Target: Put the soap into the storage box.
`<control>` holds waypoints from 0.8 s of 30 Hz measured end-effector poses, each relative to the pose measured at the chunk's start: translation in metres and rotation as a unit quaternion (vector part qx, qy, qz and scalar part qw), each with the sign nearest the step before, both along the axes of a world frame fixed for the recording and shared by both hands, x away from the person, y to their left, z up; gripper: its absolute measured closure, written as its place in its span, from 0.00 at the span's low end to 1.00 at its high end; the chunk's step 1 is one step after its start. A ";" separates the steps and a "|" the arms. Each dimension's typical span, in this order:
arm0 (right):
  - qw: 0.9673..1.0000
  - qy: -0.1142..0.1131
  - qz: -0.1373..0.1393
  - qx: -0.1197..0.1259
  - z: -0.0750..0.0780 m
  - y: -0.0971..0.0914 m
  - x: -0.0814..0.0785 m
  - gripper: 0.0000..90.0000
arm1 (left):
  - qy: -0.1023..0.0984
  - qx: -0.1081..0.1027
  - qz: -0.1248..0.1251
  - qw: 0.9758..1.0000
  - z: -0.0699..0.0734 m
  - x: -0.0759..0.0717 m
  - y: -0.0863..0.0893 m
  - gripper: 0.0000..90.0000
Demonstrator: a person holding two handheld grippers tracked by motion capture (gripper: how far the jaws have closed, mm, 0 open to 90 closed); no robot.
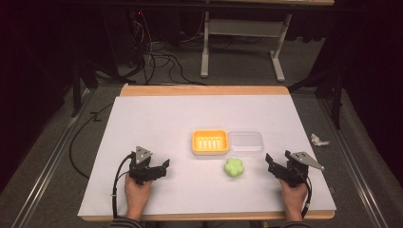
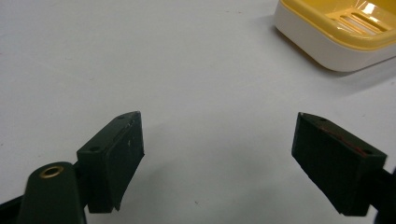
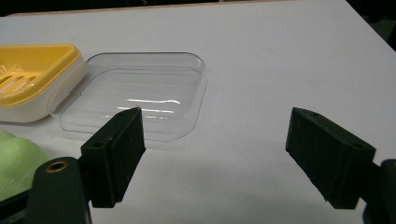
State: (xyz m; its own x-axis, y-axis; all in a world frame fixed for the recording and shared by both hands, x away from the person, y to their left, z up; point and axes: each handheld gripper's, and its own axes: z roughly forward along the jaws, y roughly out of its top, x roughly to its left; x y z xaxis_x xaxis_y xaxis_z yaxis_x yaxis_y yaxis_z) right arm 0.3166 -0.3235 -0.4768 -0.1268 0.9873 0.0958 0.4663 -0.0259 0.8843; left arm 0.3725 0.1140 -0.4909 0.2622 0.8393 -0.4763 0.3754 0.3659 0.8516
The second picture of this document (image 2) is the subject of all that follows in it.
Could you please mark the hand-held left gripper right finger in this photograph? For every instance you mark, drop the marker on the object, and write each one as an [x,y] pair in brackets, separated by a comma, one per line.
[333,165]

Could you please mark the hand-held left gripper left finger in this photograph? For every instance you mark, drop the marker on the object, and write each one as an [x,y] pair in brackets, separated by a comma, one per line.
[109,161]

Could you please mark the yellow and white soap dish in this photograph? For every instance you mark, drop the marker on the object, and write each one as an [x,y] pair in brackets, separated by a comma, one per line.
[327,43]

